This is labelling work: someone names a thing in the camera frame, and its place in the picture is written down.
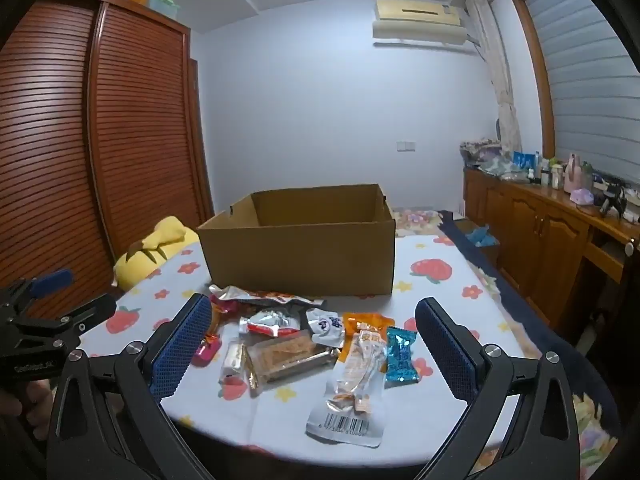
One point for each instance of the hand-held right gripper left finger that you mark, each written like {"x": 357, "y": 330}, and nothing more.
{"x": 182, "y": 350}

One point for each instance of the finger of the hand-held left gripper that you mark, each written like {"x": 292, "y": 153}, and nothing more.
{"x": 90, "y": 312}
{"x": 50, "y": 281}

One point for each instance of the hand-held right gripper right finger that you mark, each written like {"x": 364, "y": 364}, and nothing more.
{"x": 450, "y": 355}

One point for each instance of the pink snack packet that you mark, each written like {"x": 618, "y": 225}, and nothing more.
{"x": 207, "y": 352}

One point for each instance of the teal candy packet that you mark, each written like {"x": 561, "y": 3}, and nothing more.
{"x": 401, "y": 357}

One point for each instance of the small white snack packet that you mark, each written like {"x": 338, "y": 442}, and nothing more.
{"x": 233, "y": 360}

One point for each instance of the orange snack packet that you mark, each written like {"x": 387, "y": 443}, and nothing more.
{"x": 372, "y": 322}

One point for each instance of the red and silver snack packet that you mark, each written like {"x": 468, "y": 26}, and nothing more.
{"x": 270, "y": 324}

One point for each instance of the large orange-white snack bag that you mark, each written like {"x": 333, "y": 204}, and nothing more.
{"x": 260, "y": 297}

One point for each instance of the long clear snack packet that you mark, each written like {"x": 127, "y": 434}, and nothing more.
{"x": 352, "y": 390}

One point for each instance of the clear biscuit packet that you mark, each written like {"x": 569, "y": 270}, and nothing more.
{"x": 287, "y": 360}

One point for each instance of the cardboard box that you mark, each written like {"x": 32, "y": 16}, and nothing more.
{"x": 300, "y": 255}

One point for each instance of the person's left hand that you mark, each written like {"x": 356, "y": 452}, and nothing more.
{"x": 22, "y": 410}

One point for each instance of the white flower print blanket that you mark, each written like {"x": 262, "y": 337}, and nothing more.
{"x": 450, "y": 305}

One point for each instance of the yellow plush toy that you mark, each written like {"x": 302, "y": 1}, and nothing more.
{"x": 150, "y": 250}

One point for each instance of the blue crumpled cloth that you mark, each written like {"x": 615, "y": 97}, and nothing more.
{"x": 482, "y": 237}

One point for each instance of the floral quilt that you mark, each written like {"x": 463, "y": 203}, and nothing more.
{"x": 420, "y": 220}

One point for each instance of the wooden sideboard cabinet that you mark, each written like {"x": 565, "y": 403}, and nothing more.
{"x": 540, "y": 240}

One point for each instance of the brown slatted wardrobe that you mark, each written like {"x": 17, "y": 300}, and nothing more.
{"x": 75, "y": 135}

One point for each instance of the pile of folded cloth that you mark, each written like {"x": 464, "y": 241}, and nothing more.
{"x": 482, "y": 155}

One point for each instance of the purple cloth pouch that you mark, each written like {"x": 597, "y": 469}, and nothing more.
{"x": 583, "y": 196}

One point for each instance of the blue carton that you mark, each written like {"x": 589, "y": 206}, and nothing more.
{"x": 523, "y": 160}

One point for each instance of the pink thermos jug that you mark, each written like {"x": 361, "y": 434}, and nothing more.
{"x": 574, "y": 175}

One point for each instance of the black toy robot dog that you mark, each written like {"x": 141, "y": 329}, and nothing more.
{"x": 612, "y": 196}

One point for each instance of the pale patterned curtain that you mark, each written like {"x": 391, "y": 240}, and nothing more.
{"x": 502, "y": 85}

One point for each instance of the green plastic storage box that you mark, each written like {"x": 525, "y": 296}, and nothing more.
{"x": 164, "y": 0}

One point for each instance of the grey window blind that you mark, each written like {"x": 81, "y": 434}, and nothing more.
{"x": 585, "y": 70}

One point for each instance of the white wall outlet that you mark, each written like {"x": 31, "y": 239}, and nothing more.
{"x": 406, "y": 146}

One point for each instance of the wall air conditioner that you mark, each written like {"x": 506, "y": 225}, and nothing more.
{"x": 425, "y": 22}

